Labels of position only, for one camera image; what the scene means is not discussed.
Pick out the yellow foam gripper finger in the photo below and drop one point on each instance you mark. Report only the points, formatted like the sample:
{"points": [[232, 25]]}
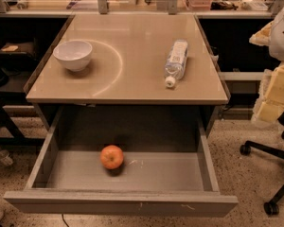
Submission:
{"points": [[270, 103], [262, 37]]}

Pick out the orange fruit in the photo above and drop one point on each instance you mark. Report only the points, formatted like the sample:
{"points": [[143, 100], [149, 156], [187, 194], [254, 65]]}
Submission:
{"points": [[111, 157]]}

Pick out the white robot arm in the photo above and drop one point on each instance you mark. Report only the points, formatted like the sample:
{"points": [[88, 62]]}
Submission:
{"points": [[276, 44]]}

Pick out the grey counter cabinet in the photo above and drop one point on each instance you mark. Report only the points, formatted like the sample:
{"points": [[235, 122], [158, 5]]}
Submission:
{"points": [[127, 66]]}

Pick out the open grey drawer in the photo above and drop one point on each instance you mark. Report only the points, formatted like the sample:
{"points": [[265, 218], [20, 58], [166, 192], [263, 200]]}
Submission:
{"points": [[167, 168]]}

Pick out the clear plastic water bottle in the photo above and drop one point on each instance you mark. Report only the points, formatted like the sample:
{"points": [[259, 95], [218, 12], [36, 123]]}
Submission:
{"points": [[175, 66]]}

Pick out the black office chair base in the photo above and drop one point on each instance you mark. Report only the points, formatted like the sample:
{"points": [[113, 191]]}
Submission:
{"points": [[268, 162]]}

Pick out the white ceramic bowl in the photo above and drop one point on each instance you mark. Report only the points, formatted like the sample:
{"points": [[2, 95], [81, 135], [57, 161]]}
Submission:
{"points": [[73, 55]]}

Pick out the black stand left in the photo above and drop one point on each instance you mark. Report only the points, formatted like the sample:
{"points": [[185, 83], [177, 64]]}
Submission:
{"points": [[18, 59]]}

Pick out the small jar on floor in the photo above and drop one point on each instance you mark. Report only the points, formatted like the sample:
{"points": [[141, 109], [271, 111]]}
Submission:
{"points": [[5, 158]]}

